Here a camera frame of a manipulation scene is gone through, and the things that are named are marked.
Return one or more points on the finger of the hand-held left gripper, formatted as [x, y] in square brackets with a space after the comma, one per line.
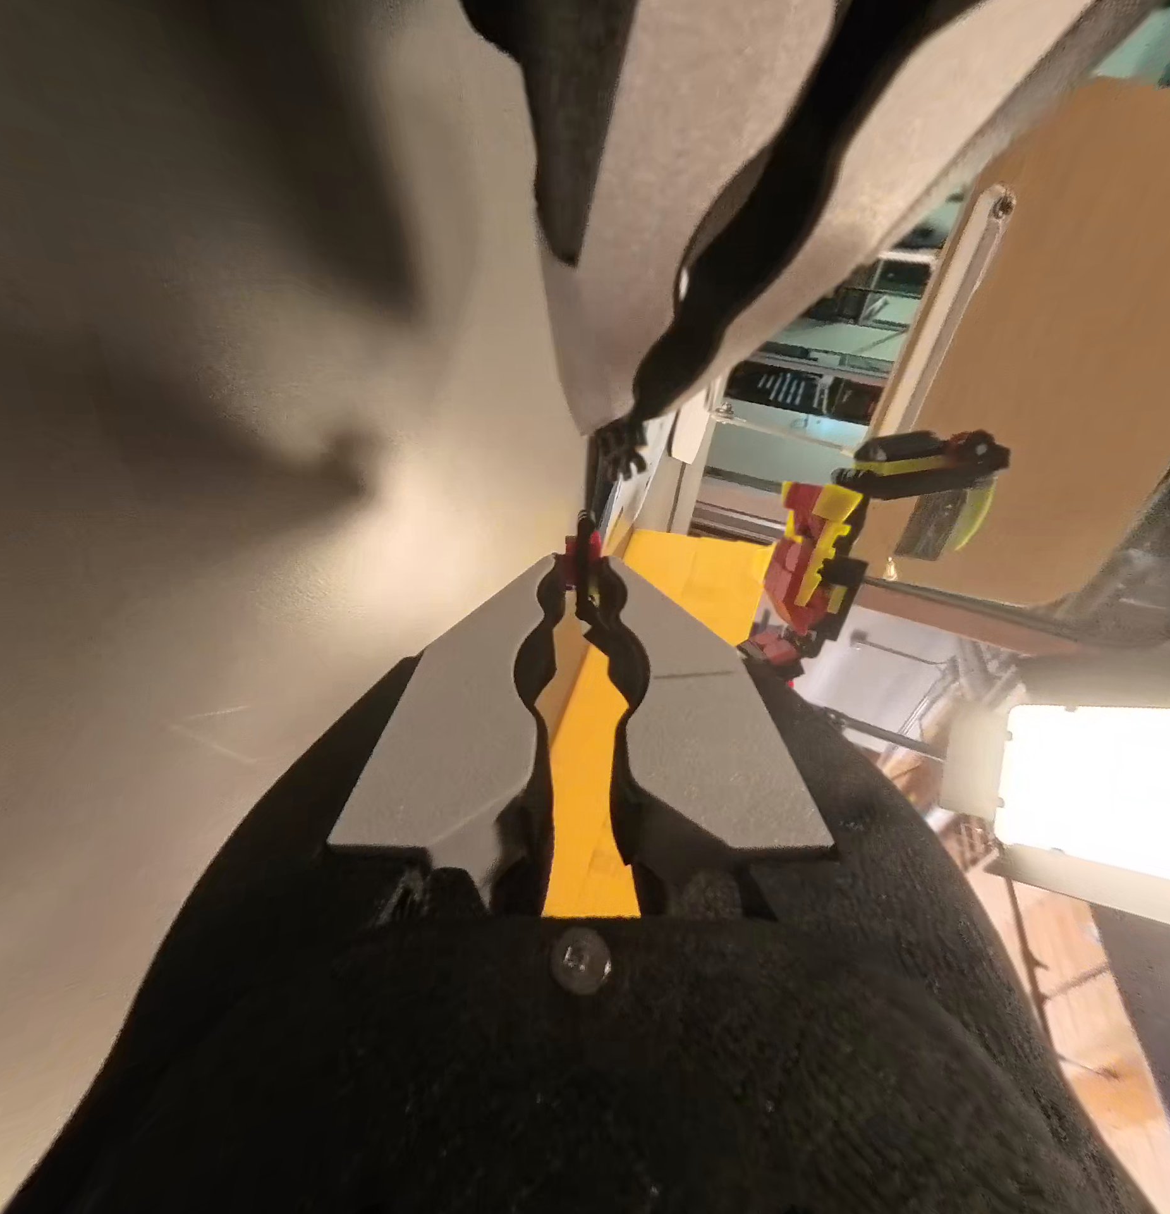
[661, 170]
[927, 122]

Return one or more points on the wooden board stand white base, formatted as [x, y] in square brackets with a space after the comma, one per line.
[1068, 331]

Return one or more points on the yellow plastic bin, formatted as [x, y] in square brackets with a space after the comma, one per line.
[586, 805]

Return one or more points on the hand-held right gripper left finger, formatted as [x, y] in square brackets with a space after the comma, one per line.
[434, 758]

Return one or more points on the small red toy brick piece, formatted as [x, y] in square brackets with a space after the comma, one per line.
[586, 550]

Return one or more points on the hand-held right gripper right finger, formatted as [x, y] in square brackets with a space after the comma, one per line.
[727, 758]

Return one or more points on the small black yellow brick assembly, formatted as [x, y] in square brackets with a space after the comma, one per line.
[927, 460]

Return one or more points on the studio light panel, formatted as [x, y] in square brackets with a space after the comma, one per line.
[1087, 786]

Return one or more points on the red yellow black brick assembly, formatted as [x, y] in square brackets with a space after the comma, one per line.
[803, 569]

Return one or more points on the black light stand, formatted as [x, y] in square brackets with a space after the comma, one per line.
[879, 732]

